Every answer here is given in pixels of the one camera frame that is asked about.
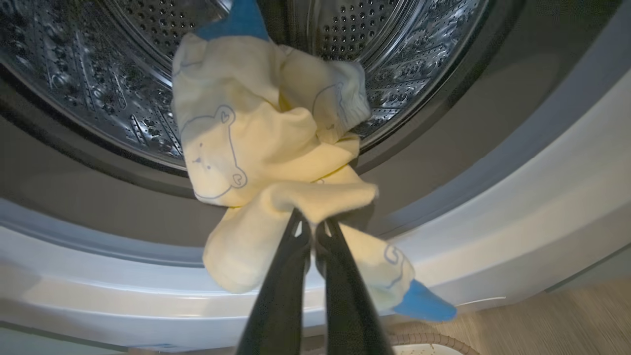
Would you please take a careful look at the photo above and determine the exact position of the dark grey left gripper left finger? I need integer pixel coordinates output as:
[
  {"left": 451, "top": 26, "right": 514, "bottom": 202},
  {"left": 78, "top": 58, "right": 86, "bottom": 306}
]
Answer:
[{"left": 235, "top": 209, "right": 313, "bottom": 355}]

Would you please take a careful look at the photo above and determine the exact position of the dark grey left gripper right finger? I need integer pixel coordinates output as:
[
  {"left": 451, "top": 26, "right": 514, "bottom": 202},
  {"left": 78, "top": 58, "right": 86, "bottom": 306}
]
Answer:
[{"left": 315, "top": 217, "right": 395, "bottom": 355}]

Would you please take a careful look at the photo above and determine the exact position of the yellow bear print garment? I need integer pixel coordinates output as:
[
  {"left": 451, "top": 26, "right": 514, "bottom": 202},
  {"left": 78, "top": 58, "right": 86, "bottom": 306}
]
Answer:
[{"left": 171, "top": 0, "right": 458, "bottom": 324}]

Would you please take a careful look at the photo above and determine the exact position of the white front-load washing machine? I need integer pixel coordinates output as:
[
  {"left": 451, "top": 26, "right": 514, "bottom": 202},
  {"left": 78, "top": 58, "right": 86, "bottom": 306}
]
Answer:
[{"left": 0, "top": 0, "right": 631, "bottom": 354}]

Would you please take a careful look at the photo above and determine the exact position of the stainless steel washing machine drum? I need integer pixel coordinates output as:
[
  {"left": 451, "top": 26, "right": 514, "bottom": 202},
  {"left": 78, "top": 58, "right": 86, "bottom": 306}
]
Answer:
[{"left": 0, "top": 0, "right": 490, "bottom": 175}]

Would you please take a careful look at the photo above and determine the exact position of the white perforated laundry basket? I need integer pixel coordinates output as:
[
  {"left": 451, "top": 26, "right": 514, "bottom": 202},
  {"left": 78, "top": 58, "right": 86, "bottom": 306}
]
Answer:
[{"left": 386, "top": 331, "right": 483, "bottom": 355}]

